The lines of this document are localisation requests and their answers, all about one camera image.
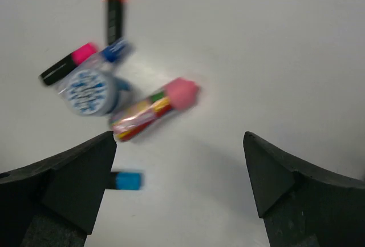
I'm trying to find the pink cap highlighter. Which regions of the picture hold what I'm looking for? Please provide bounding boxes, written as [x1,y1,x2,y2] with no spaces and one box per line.
[39,43,98,86]

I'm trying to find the pink cap marker tube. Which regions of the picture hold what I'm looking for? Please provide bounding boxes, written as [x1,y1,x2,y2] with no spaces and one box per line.
[109,78,200,142]

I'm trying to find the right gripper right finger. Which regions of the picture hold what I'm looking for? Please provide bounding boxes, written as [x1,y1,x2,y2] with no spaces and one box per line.
[243,132,364,246]

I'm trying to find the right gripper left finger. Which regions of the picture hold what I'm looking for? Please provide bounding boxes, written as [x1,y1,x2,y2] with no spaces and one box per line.
[1,131,117,246]

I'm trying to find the blue cap highlighter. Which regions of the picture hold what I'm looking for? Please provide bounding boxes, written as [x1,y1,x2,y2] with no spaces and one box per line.
[106,171,144,191]

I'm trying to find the orange cap highlighter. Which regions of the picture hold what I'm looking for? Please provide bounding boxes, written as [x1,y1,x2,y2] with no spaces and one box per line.
[104,0,125,45]

